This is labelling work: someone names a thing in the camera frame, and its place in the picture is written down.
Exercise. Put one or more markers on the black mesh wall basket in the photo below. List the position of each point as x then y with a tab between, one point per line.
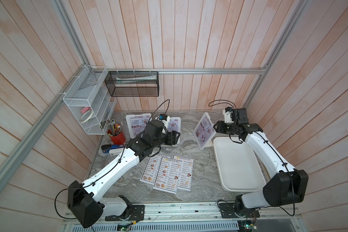
132	83

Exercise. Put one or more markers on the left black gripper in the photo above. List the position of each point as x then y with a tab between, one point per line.
172	138

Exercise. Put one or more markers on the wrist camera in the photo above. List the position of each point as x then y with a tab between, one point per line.
165	119
228	113

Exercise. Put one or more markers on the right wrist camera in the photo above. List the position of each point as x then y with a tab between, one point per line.
228	113

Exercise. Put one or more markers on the old dim sum menu sheet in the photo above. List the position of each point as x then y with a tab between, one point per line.
186	172

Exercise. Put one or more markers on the aluminium rail base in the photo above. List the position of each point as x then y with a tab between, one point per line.
200	211

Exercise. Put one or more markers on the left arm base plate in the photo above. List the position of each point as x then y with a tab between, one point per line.
132	213

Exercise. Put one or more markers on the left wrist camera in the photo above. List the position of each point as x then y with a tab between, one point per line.
165	119

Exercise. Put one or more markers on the white plastic tray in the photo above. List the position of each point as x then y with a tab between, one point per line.
238	167

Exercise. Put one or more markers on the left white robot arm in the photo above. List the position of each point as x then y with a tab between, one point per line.
86	200

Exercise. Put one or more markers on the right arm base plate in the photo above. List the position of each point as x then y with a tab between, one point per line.
229	210

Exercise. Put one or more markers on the white wire wall shelf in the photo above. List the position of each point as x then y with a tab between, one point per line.
88	91

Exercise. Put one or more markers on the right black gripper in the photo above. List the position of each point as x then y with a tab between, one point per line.
220	126

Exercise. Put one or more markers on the white tape roll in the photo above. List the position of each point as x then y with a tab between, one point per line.
86	116

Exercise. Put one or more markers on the red pencil cup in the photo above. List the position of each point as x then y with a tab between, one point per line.
115	133

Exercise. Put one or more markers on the blue white stapler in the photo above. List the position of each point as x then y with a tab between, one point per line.
112	149

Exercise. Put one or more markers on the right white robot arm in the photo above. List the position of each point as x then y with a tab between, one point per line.
287	185

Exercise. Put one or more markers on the pink menu sheet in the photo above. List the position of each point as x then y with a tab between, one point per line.
204	132

